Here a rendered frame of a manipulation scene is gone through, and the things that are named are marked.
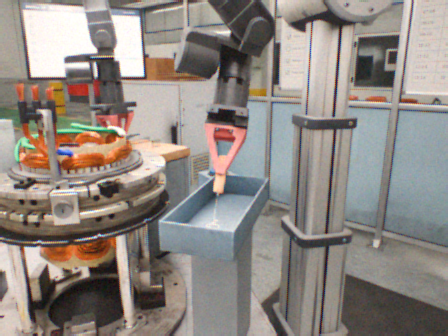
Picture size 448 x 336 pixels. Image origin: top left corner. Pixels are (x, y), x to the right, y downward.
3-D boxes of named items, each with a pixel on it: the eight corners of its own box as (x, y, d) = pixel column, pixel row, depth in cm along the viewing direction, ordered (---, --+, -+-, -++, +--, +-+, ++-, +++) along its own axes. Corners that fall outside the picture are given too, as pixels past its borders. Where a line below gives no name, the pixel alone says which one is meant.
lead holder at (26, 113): (18, 124, 49) (15, 100, 49) (46, 120, 53) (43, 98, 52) (32, 126, 47) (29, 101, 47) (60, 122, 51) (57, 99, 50)
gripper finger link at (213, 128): (197, 169, 52) (206, 110, 54) (201, 174, 59) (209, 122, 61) (241, 175, 52) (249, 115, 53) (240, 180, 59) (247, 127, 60)
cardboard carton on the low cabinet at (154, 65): (176, 80, 346) (175, 57, 340) (157, 80, 322) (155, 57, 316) (147, 80, 365) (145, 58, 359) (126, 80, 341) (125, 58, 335)
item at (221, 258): (232, 406, 51) (233, 232, 44) (167, 386, 54) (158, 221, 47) (264, 304, 74) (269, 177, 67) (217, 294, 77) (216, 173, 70)
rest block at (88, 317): (65, 327, 62) (63, 317, 61) (96, 320, 64) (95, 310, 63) (63, 344, 58) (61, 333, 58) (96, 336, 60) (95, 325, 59)
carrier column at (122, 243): (120, 329, 64) (110, 226, 58) (130, 321, 66) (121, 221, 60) (129, 334, 62) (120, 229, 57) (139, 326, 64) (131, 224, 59)
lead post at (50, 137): (57, 190, 50) (46, 110, 47) (49, 187, 52) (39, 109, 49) (69, 187, 52) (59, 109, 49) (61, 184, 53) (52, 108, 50)
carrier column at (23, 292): (19, 333, 63) (0, 229, 57) (33, 325, 65) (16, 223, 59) (27, 339, 61) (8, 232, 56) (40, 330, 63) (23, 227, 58)
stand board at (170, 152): (87, 158, 92) (86, 149, 91) (142, 146, 107) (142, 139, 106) (136, 170, 80) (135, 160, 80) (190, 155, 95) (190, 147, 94)
